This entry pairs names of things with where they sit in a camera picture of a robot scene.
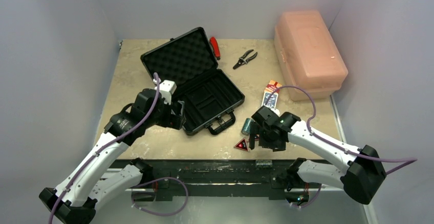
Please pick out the black wire stripper pliers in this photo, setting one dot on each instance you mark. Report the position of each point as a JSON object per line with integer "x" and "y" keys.
{"x": 244, "y": 59}

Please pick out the black poker carrying case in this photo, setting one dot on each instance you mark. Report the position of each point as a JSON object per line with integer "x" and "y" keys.
{"x": 210, "y": 97}

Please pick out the blue playing card deck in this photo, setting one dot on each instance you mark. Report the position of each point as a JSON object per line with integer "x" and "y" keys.
{"x": 270, "y": 99}

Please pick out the green poker chip stack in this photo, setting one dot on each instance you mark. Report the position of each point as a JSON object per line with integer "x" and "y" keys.
{"x": 246, "y": 126}

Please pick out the pink plastic storage box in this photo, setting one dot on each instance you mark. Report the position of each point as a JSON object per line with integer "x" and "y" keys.
{"x": 309, "y": 59}

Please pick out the red handled tool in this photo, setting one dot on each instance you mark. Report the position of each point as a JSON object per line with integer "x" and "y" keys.
{"x": 215, "y": 48}

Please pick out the red triangle dealer button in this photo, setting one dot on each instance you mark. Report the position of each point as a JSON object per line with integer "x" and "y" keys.
{"x": 242, "y": 145}

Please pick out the red Texas Hold'em card box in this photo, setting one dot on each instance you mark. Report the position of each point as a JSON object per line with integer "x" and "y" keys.
{"x": 272, "y": 86}

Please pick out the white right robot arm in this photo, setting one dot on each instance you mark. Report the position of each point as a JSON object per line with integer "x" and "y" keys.
{"x": 357, "y": 171}

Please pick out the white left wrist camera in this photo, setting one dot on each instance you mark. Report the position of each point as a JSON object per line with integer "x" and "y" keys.
{"x": 167, "y": 89}

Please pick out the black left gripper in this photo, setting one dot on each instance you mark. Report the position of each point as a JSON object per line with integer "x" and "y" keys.
{"x": 173, "y": 120}

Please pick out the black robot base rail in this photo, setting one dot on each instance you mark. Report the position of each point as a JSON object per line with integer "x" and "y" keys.
{"x": 220, "y": 178}

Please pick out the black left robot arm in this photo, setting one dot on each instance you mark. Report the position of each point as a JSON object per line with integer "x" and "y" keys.
{"x": 77, "y": 198}

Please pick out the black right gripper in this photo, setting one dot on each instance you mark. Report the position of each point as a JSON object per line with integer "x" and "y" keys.
{"x": 265, "y": 140}

